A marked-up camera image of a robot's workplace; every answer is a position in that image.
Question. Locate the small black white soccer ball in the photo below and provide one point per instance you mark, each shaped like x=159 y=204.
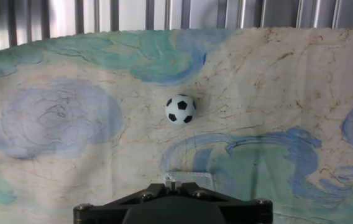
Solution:
x=180 y=109

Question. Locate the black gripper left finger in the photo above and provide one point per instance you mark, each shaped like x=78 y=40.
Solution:
x=108 y=211

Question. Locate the green blue painted cloth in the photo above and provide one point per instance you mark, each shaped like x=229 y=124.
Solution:
x=71 y=124

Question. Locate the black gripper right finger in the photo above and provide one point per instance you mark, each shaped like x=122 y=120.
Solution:
x=241 y=213

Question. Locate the white mesh toy goal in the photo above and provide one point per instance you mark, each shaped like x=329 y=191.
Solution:
x=195 y=179

